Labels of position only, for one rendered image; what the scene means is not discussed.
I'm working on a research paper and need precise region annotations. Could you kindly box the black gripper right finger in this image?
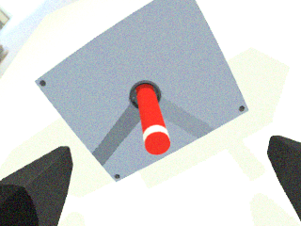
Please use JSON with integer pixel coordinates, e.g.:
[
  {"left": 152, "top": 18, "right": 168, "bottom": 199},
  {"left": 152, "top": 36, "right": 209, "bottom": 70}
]
[{"left": 267, "top": 135, "right": 301, "bottom": 221}]

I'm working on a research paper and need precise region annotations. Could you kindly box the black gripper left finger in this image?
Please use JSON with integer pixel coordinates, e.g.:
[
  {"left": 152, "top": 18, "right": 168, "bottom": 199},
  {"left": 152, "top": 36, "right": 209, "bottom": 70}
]
[{"left": 0, "top": 146, "right": 72, "bottom": 226}]

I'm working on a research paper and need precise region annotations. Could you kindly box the red peg with white band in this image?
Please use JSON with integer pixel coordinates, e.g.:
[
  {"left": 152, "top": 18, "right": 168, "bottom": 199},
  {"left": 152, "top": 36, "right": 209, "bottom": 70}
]
[{"left": 136, "top": 84, "right": 170, "bottom": 154}]

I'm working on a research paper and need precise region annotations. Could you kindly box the grey sloped panel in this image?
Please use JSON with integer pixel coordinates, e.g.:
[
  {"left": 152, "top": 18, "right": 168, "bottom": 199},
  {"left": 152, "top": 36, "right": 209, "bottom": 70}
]
[{"left": 35, "top": 0, "right": 249, "bottom": 182}]

